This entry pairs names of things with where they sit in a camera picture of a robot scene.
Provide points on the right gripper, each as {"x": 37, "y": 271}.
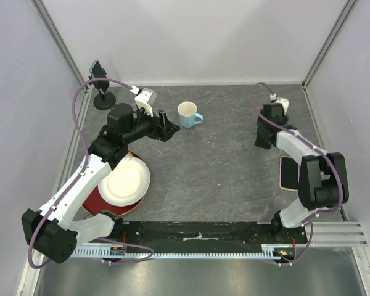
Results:
{"x": 259, "y": 127}

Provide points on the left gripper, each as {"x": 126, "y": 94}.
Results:
{"x": 167, "y": 129}

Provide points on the black phone pink case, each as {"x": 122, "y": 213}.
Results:
{"x": 288, "y": 174}

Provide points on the black round-base phone stand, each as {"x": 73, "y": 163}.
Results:
{"x": 104, "y": 99}

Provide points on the black phone clear case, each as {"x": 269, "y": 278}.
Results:
{"x": 96, "y": 71}

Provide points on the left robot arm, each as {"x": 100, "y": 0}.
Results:
{"x": 51, "y": 230}

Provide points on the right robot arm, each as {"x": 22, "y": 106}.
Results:
{"x": 322, "y": 184}

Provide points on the light blue mug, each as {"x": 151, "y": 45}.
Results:
{"x": 188, "y": 115}

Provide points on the white paper plate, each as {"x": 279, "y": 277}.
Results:
{"x": 127, "y": 183}

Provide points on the red round tray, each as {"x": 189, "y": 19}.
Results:
{"x": 94, "y": 204}

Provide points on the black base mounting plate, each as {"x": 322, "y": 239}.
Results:
{"x": 204, "y": 236}

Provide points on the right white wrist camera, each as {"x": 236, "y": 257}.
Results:
{"x": 274, "y": 98}

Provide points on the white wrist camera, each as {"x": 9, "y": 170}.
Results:
{"x": 274, "y": 98}
{"x": 144, "y": 99}

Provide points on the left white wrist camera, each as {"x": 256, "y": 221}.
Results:
{"x": 144, "y": 99}

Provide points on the slotted cable duct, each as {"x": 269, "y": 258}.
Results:
{"x": 112, "y": 251}

